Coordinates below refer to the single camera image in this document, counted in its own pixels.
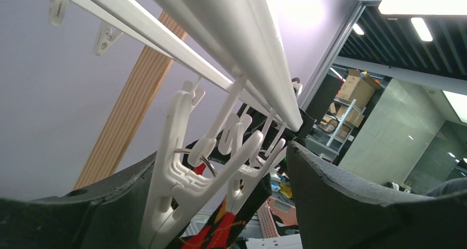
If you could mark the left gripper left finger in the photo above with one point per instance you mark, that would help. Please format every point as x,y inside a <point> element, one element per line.
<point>106,214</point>

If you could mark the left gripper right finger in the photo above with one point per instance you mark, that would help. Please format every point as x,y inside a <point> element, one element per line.
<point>337,209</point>

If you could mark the wooden hanger stand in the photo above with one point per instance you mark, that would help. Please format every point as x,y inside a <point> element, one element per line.
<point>126,116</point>

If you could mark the white plastic clip hanger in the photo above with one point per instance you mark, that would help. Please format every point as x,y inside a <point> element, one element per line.
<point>243,37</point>

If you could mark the pink perforated basket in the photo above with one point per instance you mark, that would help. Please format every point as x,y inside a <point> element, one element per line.
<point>277,218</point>

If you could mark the cardboard boxes on shelf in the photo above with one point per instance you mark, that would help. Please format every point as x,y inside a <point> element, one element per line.
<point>346,110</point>

